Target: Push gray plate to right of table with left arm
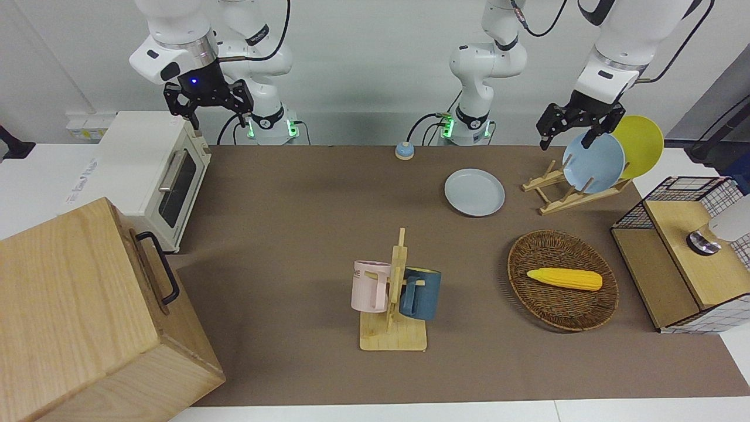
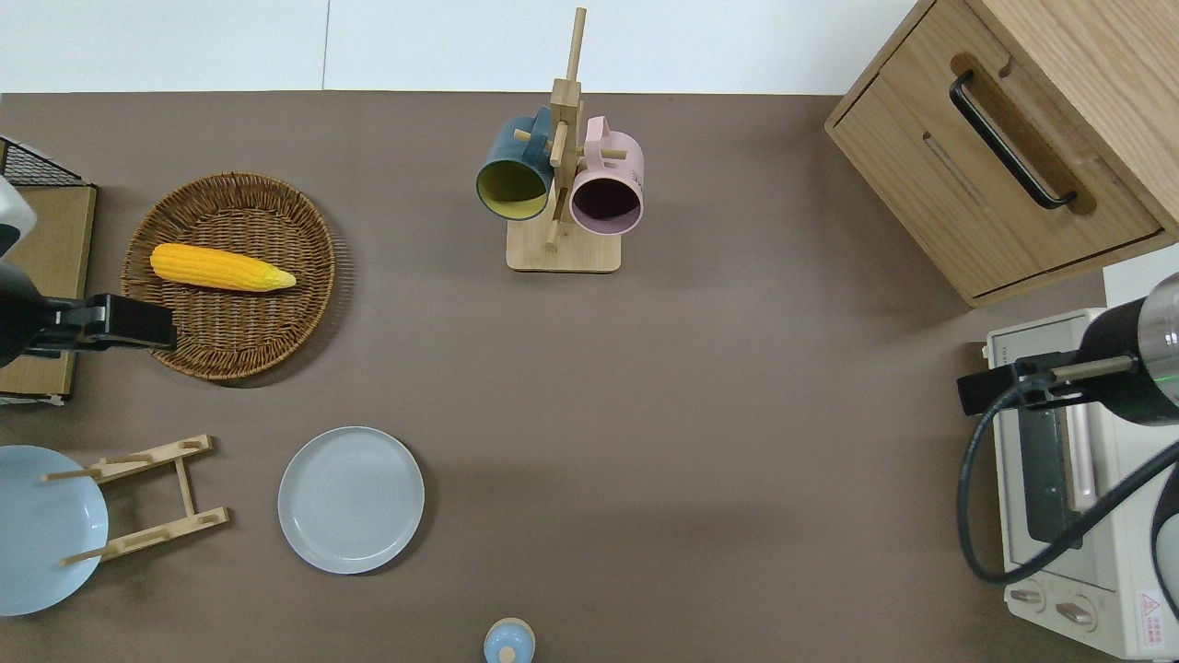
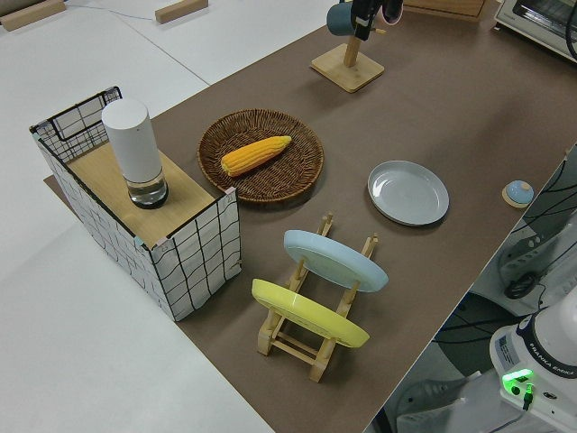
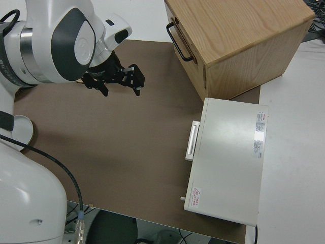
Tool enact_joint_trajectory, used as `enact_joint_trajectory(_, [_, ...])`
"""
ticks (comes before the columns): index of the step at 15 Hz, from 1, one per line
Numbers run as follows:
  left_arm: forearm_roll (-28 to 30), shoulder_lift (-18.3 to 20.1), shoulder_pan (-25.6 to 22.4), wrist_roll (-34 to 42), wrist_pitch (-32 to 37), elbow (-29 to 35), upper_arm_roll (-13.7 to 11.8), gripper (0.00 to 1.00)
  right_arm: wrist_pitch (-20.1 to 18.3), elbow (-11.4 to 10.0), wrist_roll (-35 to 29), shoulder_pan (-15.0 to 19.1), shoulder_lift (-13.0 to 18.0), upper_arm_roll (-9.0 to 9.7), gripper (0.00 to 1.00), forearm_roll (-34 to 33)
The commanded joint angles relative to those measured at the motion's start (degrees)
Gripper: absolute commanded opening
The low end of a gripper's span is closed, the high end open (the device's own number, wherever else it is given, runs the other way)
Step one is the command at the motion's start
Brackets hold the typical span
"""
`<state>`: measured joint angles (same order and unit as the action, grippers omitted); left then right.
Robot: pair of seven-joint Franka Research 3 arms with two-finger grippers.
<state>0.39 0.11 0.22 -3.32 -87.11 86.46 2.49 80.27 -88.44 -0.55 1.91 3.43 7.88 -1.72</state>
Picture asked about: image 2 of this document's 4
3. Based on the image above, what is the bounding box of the black cabinet handle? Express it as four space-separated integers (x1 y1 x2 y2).
949 71 1078 211

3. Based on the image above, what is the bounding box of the brown wicker basket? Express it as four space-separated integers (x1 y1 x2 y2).
122 172 338 382

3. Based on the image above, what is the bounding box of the wooden mug tree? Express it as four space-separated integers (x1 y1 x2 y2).
506 7 629 273

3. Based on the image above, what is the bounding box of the wooden plate rack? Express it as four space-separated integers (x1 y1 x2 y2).
41 435 230 566

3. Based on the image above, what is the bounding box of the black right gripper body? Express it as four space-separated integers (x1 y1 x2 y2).
958 355 1084 417

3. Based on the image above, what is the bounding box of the white toaster oven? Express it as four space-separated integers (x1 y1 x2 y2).
982 308 1179 660

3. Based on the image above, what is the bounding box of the wooden cabinet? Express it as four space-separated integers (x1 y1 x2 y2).
824 0 1179 308

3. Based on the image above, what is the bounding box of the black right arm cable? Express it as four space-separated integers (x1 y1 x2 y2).
956 376 1179 620

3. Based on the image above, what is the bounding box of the wire and wood shelf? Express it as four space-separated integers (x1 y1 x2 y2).
0 136 98 406

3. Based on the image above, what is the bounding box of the pink mug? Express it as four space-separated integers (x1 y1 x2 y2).
569 116 645 237

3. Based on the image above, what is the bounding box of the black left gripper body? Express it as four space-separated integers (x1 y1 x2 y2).
28 293 178 356

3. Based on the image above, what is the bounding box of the gray plate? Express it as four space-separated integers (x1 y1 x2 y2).
278 426 426 575

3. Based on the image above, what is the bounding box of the dark blue mug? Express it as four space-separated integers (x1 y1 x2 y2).
475 106 556 222

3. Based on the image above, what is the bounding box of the yellow corn cob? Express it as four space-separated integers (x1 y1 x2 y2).
150 243 298 293

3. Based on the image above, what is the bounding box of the light blue plate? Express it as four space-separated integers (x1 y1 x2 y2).
0 446 110 616

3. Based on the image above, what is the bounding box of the small blue bottle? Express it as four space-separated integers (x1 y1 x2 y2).
484 618 536 663

